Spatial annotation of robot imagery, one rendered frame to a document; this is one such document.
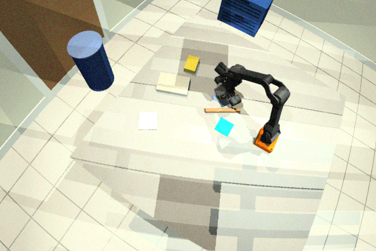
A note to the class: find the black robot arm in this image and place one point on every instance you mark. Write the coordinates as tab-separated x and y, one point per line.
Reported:
235	75

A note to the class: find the yellow rectangular block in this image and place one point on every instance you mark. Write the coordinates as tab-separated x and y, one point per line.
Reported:
191	64

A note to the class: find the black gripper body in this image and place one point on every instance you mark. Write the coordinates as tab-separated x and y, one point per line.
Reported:
234	100

